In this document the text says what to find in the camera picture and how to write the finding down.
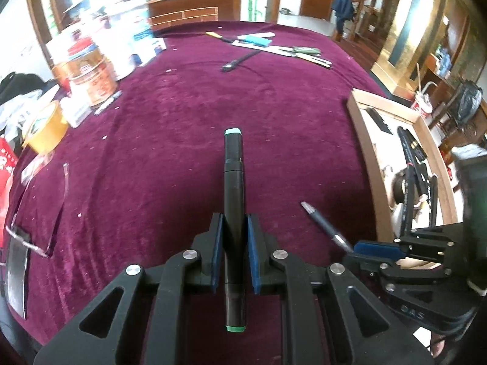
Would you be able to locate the black electrical tape roll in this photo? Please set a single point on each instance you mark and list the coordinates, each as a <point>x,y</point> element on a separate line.
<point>398,189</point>

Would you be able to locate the black pen on table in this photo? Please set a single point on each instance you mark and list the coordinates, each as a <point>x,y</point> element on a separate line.
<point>230,66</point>

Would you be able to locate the orange tea tin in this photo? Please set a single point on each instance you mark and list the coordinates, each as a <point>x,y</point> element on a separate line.
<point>91,75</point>

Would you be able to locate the red plastic bag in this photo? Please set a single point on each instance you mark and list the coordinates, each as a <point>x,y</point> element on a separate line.
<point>8,161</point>

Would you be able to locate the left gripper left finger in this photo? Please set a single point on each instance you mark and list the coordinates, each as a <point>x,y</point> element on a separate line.
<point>139,317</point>

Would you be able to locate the green-capped black marker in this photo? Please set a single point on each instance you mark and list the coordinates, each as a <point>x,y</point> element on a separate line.
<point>234,211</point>

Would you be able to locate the green pen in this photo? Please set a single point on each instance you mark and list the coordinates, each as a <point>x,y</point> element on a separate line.
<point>306,50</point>

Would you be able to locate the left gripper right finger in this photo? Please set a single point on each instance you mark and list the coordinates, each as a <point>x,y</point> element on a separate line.
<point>328,316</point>

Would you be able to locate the yellow pen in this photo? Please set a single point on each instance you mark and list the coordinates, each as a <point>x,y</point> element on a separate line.
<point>219,37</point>

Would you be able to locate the cardboard tray box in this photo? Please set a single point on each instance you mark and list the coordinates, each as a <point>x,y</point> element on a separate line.
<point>384,157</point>

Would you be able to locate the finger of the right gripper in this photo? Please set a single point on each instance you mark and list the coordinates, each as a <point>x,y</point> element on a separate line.
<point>380,250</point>
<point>445,235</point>

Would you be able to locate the white blue pen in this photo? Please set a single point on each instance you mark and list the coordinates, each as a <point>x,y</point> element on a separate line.
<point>263,39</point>

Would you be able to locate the yellow packing tape roll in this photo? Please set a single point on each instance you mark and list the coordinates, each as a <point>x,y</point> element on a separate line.
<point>45,129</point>

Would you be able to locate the wooden sideboard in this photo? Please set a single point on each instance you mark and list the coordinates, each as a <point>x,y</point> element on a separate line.
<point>169,13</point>

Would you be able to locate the pink-capped black marker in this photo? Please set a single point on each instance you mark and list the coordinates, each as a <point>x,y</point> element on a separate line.
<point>415,178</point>

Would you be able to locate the maroon velvet tablecloth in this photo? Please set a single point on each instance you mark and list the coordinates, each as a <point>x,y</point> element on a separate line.
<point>147,175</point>

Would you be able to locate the blue white box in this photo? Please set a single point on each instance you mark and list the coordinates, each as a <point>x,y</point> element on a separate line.
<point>145,47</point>

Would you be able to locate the black ballpoint pen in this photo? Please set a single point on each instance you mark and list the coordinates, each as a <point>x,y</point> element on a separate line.
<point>325,225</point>

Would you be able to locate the black smartphone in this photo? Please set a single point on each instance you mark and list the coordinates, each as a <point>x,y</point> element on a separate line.
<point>17,262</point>

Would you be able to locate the eyeglasses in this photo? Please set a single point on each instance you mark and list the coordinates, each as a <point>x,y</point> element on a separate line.
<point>35,219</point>

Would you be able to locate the small white label box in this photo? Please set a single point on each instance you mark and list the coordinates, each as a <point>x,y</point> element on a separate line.
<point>74,111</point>

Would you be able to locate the teal-capped black marker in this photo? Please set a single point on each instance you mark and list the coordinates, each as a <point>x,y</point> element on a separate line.
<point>433,200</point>

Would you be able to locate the grey-capped black marker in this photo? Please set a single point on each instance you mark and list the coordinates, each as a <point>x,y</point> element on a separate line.
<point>377,118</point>

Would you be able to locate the person in background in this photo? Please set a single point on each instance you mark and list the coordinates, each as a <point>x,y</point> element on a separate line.
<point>344,11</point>

